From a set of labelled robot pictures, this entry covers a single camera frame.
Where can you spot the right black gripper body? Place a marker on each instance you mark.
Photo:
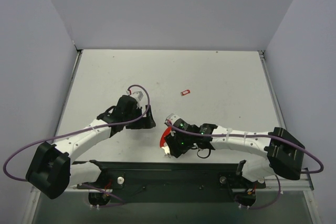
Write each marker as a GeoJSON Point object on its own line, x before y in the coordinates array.
{"type": "Point", "coordinates": [170, 142]}

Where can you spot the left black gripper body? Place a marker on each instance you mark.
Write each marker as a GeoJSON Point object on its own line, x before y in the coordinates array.
{"type": "Point", "coordinates": [143, 118]}

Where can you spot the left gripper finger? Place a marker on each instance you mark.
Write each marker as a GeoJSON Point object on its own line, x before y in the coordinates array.
{"type": "Point", "coordinates": [139, 124]}
{"type": "Point", "coordinates": [148, 120]}

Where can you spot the red handled keyring holder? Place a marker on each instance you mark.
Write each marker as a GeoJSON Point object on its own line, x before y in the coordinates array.
{"type": "Point", "coordinates": [163, 143]}

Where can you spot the red key tag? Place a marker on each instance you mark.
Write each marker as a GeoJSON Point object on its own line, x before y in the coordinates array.
{"type": "Point", "coordinates": [185, 92]}

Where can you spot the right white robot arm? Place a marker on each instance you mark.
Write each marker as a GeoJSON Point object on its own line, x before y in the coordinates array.
{"type": "Point", "coordinates": [279, 152]}

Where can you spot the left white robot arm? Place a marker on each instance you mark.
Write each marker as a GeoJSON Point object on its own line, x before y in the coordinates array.
{"type": "Point", "coordinates": [52, 168]}

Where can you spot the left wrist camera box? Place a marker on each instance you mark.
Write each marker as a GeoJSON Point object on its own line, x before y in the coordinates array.
{"type": "Point", "coordinates": [138, 95]}

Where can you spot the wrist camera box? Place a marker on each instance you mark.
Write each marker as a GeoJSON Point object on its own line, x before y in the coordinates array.
{"type": "Point", "coordinates": [172, 118]}
{"type": "Point", "coordinates": [138, 95]}

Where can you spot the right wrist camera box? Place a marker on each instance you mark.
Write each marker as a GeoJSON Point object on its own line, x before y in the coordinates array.
{"type": "Point", "coordinates": [172, 118]}

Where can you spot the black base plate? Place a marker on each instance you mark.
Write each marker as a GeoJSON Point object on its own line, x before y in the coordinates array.
{"type": "Point", "coordinates": [132, 182]}

